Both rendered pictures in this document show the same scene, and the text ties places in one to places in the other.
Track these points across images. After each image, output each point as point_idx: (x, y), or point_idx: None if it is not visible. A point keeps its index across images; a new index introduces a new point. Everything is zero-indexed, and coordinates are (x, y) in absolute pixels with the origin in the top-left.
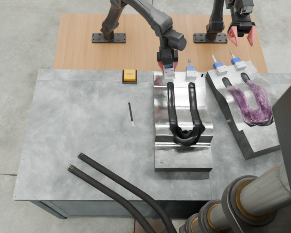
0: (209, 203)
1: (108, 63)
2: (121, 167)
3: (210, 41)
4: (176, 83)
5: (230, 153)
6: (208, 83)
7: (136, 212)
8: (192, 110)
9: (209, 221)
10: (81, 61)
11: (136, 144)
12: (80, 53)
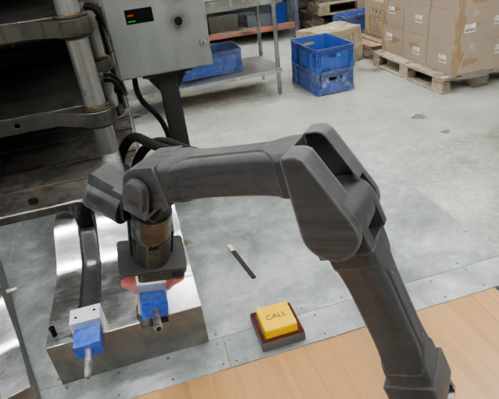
0: (78, 16)
1: (363, 351)
2: (229, 199)
3: None
4: (133, 295)
5: (28, 262)
6: (36, 387)
7: (184, 145)
8: (94, 260)
9: (81, 10)
10: (443, 330)
11: (212, 226)
12: (470, 351)
